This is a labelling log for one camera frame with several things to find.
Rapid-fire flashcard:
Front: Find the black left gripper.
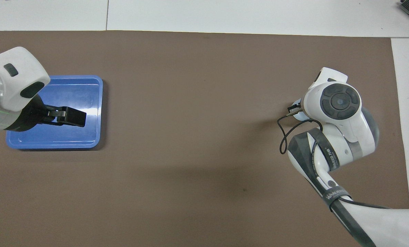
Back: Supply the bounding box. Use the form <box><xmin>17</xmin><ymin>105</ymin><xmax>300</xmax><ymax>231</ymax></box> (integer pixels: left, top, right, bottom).
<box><xmin>5</xmin><ymin>94</ymin><xmax>87</xmax><ymax>133</ymax></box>

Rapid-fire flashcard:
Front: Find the blue plastic tray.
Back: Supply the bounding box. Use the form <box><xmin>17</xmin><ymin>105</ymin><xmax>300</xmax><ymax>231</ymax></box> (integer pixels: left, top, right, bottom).
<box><xmin>5</xmin><ymin>75</ymin><xmax>104</xmax><ymax>150</ymax></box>

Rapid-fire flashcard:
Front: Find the clear plastic cup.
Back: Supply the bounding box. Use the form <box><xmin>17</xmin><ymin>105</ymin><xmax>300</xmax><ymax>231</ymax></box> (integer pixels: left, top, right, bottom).
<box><xmin>292</xmin><ymin>99</ymin><xmax>312</xmax><ymax>121</ymax></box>

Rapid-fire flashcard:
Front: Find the brown table mat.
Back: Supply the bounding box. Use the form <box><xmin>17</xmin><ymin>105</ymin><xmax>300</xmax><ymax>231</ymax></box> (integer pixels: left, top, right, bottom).
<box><xmin>0</xmin><ymin>30</ymin><xmax>409</xmax><ymax>247</ymax></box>

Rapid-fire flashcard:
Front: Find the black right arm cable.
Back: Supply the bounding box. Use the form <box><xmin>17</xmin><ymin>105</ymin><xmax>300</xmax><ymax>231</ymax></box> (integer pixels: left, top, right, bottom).
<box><xmin>278</xmin><ymin>110</ymin><xmax>393</xmax><ymax>210</ymax></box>

